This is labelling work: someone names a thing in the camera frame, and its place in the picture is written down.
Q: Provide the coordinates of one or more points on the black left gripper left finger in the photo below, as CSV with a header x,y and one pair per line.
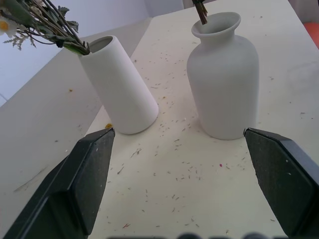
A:
x,y
82,179

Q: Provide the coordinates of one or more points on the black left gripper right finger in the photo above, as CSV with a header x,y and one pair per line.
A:
x,y
281,179

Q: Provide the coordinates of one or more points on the white daisy flower bouquet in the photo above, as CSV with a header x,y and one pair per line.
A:
x,y
42,27

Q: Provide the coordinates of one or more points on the white cylindrical vase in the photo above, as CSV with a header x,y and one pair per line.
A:
x,y
119,89

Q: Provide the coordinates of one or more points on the white bottle-shaped vase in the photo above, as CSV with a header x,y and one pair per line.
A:
x,y
224,84

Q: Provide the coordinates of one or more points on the orange object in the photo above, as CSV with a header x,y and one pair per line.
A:
x,y
312,32

